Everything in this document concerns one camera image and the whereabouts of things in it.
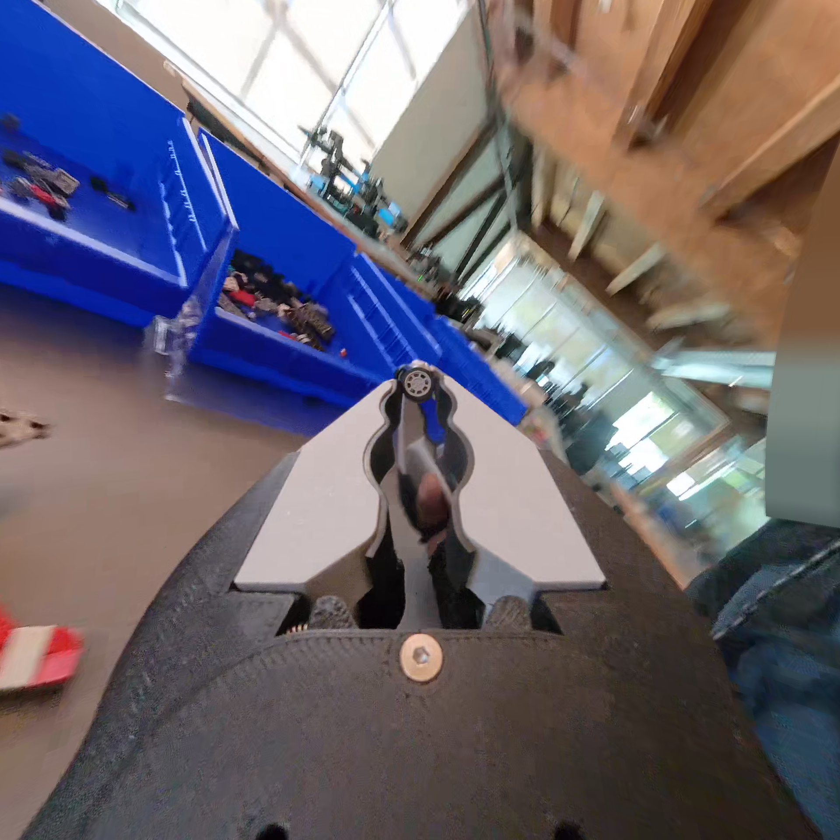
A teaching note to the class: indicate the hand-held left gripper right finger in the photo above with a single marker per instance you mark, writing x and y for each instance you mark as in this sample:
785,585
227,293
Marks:
525,518

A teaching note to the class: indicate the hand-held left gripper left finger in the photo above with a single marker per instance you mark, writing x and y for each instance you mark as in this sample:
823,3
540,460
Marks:
315,518

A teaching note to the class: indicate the grey toy brick wheel assembly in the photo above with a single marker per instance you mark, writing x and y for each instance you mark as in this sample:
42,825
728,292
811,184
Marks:
417,382

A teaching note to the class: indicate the grey desk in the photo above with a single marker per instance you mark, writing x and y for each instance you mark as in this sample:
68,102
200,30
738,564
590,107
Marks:
131,492

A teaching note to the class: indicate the person's right hand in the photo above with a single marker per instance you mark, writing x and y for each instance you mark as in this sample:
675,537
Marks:
430,499

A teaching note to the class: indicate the blue plastic storage bin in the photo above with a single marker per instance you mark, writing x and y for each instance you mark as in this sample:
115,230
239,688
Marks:
98,98
472,374
282,223

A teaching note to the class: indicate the dense pile of toy bricks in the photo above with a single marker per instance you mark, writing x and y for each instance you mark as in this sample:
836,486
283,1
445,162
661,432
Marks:
289,308

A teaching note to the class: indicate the clear plastic bag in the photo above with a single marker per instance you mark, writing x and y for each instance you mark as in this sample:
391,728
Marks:
184,328

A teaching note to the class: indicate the person's blue jacket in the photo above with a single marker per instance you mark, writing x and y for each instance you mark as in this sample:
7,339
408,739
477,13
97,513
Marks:
774,656

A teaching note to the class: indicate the red and white toy brick piece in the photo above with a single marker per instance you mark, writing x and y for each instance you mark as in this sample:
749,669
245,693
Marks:
39,649

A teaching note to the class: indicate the grey truss toy brick piece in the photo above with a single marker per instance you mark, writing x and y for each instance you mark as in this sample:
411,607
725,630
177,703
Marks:
19,426

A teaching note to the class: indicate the sparse pile of toy bricks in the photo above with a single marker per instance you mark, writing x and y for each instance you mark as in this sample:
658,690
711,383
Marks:
46,184

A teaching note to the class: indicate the black metal frame rig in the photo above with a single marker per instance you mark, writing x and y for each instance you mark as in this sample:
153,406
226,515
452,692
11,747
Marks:
334,164

